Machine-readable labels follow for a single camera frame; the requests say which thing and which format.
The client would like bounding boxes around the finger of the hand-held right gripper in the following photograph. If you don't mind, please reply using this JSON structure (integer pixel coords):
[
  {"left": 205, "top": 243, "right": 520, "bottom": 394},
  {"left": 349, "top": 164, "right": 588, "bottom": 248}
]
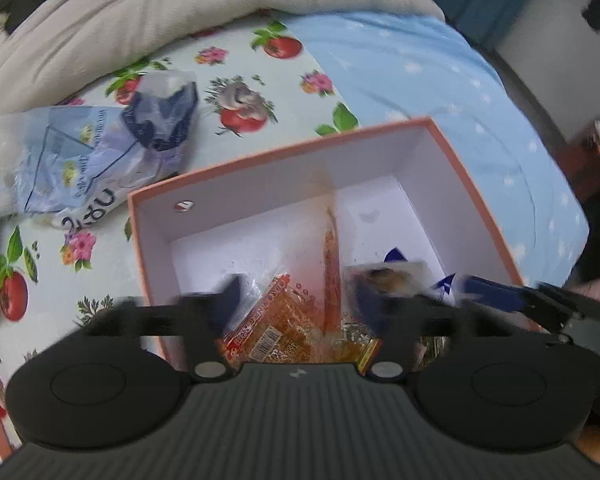
[{"left": 462, "top": 274, "right": 600, "bottom": 334}]

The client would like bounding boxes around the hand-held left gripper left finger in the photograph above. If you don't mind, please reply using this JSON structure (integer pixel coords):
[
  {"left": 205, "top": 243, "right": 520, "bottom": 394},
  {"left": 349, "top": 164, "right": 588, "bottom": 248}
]
[{"left": 82, "top": 274, "right": 244, "bottom": 382}]

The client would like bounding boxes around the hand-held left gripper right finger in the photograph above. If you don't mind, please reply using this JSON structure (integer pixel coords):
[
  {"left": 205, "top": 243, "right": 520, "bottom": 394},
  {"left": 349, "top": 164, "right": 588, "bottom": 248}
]
[{"left": 352, "top": 269, "right": 533, "bottom": 380}]

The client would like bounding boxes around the thin orange snack packet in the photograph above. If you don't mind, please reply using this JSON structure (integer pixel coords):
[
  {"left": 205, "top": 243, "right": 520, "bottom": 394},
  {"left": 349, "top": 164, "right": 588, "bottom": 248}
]
[{"left": 321, "top": 209, "right": 344, "bottom": 332}]

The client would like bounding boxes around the blue snack packet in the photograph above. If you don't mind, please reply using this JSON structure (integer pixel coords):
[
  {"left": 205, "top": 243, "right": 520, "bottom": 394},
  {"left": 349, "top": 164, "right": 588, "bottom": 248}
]
[{"left": 384, "top": 247, "right": 464, "bottom": 307}]

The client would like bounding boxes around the red label orange snack packet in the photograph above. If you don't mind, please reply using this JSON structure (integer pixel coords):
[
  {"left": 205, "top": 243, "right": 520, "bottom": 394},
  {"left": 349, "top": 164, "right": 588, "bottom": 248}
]
[{"left": 219, "top": 272, "right": 383, "bottom": 375}]

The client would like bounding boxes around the deep pink box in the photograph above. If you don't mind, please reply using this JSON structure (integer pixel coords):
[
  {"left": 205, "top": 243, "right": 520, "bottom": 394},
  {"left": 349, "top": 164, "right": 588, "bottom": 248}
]
[{"left": 127, "top": 116, "right": 527, "bottom": 377}]

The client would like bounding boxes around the fruit print mat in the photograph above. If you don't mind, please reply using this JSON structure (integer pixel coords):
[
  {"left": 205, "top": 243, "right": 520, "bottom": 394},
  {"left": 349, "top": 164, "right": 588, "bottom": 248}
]
[{"left": 0, "top": 19, "right": 362, "bottom": 357}]

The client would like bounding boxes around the clear plastic bag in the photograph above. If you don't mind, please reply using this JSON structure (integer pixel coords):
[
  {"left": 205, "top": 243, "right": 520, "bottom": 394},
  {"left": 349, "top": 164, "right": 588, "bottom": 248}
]
[{"left": 0, "top": 70, "right": 202, "bottom": 229}]

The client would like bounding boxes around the light blue bedsheet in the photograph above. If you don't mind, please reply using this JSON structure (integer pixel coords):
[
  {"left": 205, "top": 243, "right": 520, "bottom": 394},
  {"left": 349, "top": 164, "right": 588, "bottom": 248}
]
[{"left": 279, "top": 10, "right": 592, "bottom": 287}]

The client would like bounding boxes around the grey duvet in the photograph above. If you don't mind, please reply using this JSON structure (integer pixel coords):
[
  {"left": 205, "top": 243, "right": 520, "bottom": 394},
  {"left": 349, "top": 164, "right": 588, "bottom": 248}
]
[{"left": 0, "top": 0, "right": 447, "bottom": 122}]

